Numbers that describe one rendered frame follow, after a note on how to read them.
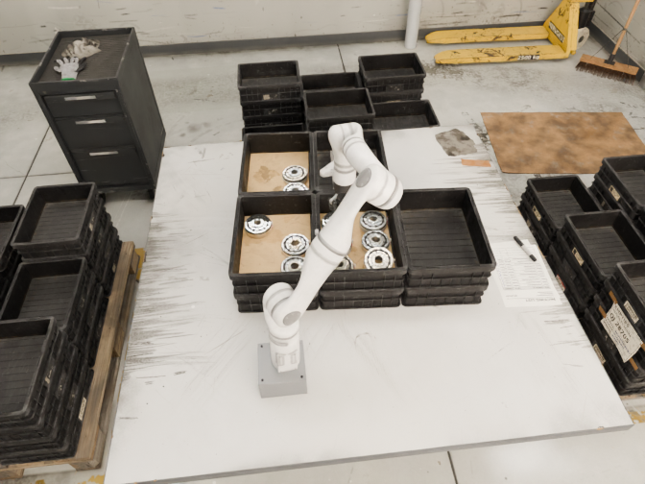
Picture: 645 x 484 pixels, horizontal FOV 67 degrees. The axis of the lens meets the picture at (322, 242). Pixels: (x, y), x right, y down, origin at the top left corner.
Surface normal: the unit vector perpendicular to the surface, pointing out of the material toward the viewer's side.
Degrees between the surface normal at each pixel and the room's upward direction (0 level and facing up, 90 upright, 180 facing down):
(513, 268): 0
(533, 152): 0
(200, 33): 90
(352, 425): 0
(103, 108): 90
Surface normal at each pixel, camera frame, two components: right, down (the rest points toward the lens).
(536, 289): -0.01, -0.67
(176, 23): 0.11, 0.74
